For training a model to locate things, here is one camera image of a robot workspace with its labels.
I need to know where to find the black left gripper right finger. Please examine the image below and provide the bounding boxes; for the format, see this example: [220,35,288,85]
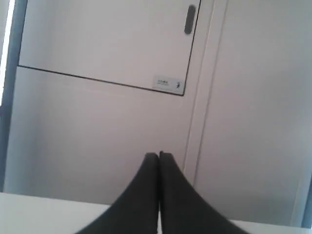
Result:
[158,151,247,234]

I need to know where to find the white cabinet doors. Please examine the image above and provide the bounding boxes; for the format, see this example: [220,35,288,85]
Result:
[2,0,312,226]

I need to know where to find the white cabinet label sticker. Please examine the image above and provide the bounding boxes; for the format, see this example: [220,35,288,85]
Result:
[152,76,185,95]

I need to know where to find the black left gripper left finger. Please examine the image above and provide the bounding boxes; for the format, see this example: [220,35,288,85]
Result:
[78,153,159,234]

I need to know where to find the black cabinet door handle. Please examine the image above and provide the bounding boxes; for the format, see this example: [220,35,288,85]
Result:
[184,4,196,35]

